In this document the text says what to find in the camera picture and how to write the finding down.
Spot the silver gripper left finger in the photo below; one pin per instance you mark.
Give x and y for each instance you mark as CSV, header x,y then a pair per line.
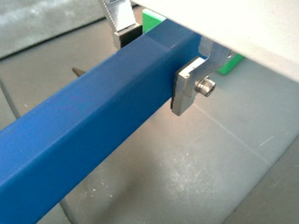
x,y
121,17

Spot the blue hexagon bar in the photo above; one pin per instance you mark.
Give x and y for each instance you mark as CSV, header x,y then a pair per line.
x,y
55,144

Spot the green foam shape board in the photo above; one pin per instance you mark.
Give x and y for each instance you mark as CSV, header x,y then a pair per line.
x,y
153,19

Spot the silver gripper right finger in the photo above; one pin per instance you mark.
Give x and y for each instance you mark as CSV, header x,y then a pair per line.
x,y
193,77

